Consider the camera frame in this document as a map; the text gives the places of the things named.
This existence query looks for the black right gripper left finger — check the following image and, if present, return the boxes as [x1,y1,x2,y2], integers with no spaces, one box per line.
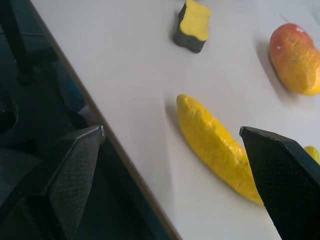
[0,125,105,240]

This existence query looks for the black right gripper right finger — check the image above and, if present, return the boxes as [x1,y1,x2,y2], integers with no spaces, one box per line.
[239,126,320,240]

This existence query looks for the yellow rounded plastic object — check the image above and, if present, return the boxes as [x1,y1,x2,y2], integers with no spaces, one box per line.
[303,145,320,165]

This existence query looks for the yellow banana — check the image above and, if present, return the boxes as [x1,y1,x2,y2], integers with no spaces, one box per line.
[176,93,264,206]

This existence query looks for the red orange mango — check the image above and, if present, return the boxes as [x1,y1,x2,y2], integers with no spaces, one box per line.
[268,22,320,97]

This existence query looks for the yellow sponge with dark base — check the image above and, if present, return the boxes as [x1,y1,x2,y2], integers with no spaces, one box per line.
[172,0,212,54]

